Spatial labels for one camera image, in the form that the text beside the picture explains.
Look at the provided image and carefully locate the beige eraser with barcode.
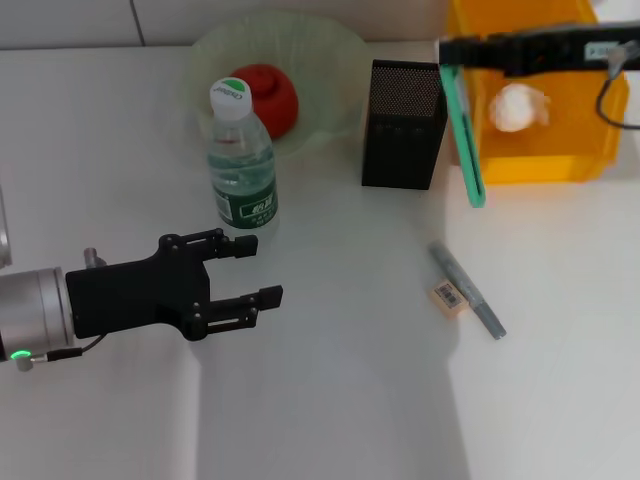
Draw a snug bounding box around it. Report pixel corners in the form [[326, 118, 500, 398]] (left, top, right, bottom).
[[428, 279, 472, 322]]

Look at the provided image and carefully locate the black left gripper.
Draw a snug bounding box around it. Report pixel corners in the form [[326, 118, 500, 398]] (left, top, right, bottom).
[[64, 228, 285, 343]]

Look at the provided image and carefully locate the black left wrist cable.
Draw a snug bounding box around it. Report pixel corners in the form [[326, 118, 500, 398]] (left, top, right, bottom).
[[12, 333, 109, 372]]

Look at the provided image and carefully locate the green glass fruit plate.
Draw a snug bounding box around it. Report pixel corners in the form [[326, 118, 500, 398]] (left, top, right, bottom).
[[187, 12, 371, 160]]

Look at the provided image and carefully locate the red knitted toy orange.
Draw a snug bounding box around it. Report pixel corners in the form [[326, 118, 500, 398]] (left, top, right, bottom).
[[230, 62, 302, 141]]

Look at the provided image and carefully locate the grey marker pen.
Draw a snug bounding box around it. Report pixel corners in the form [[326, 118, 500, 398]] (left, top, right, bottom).
[[428, 241, 508, 342]]

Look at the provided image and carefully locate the green utility knife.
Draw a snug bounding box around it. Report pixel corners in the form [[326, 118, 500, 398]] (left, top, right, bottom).
[[438, 63, 487, 209]]

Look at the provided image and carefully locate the clear water bottle green label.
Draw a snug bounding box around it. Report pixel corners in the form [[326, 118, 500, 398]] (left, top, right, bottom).
[[207, 75, 280, 233]]

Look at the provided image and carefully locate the black mesh pen holder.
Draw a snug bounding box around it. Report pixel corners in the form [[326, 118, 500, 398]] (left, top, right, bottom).
[[361, 58, 449, 191]]

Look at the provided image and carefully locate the white paper ball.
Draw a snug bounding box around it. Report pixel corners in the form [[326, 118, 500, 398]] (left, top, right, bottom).
[[488, 82, 552, 134]]

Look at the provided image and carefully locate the yellow plastic bin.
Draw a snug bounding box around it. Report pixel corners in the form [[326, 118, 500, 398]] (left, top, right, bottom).
[[444, 0, 629, 187]]

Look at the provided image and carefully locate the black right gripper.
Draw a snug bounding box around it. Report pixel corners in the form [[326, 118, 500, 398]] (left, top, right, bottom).
[[438, 19, 640, 77]]

